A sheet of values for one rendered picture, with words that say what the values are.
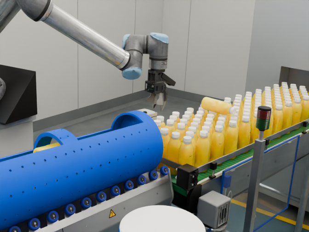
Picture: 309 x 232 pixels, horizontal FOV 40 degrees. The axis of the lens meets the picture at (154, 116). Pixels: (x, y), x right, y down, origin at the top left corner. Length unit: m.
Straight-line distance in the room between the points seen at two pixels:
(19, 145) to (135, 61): 0.79
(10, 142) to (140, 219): 1.04
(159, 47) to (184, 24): 4.60
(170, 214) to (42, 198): 0.44
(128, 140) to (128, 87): 4.67
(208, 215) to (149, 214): 0.55
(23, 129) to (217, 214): 1.08
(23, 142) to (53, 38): 2.95
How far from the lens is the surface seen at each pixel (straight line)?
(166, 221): 1.43
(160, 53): 2.03
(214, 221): 1.96
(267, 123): 2.01
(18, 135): 2.29
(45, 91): 5.18
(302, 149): 2.93
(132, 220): 1.43
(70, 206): 1.64
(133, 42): 2.02
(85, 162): 1.56
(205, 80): 6.51
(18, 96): 2.18
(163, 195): 1.96
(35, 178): 1.46
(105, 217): 1.75
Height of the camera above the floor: 1.79
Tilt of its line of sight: 18 degrees down
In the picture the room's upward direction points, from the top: 3 degrees clockwise
